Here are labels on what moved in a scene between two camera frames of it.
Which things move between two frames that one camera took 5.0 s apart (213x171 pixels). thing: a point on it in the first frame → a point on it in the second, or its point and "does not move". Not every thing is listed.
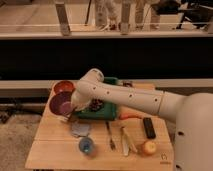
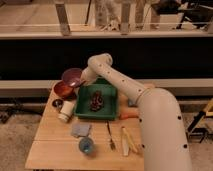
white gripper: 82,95 → 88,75
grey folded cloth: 78,129 does not move
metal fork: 112,144 does not move
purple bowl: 61,103 → 72,77
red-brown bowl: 64,86 does not move
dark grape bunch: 96,104 does not move
